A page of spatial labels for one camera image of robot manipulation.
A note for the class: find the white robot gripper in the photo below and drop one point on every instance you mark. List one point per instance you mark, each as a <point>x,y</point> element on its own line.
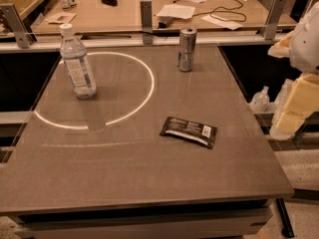
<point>306,45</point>

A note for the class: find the grey metal bracket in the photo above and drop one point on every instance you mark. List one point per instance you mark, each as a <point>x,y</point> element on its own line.
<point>22,36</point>
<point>268,31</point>
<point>147,21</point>

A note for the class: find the black rxbar chocolate wrapper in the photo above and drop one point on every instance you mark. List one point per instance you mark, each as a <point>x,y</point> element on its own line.
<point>200,133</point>

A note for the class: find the grey metal bracket middle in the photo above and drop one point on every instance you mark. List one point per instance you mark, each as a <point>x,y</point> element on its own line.
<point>147,21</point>

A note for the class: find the white paper sheet right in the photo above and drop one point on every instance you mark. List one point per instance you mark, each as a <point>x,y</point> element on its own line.
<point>221,22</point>

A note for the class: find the grey metal bracket right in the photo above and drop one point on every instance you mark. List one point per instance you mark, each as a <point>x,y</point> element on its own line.
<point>268,31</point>

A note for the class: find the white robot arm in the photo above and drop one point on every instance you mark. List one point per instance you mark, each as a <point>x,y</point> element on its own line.
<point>298,99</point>

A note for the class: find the small card on desk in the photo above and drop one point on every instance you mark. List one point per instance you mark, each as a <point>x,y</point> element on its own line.
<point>61,18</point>

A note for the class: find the silver redbull can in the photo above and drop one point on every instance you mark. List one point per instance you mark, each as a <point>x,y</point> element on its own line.
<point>187,39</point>

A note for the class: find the small sanitizer bottle left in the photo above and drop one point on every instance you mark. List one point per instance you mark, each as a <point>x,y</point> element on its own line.
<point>260,100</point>

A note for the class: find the white paper sheet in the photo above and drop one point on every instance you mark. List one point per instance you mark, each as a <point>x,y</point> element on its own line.
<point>176,11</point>
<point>221,22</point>

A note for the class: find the white paper sheet centre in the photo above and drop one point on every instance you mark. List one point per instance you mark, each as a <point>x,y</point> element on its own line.
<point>176,11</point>

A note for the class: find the black object on desk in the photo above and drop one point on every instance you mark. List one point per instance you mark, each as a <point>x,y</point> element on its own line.
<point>110,2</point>

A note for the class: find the clear plastic water bottle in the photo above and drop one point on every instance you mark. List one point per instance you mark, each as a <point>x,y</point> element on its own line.
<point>77,65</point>

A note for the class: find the grey metal bracket left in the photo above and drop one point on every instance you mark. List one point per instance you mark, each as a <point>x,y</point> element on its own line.
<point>22,36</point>

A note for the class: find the wooden back desk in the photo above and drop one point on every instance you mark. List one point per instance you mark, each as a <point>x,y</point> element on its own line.
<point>94,16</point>

